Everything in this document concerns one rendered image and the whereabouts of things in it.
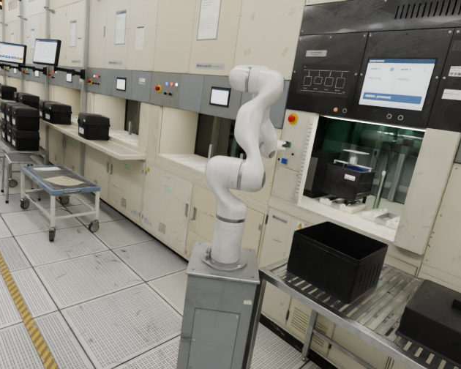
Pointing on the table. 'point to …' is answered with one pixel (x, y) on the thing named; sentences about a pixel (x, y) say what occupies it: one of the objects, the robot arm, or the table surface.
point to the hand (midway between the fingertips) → (285, 143)
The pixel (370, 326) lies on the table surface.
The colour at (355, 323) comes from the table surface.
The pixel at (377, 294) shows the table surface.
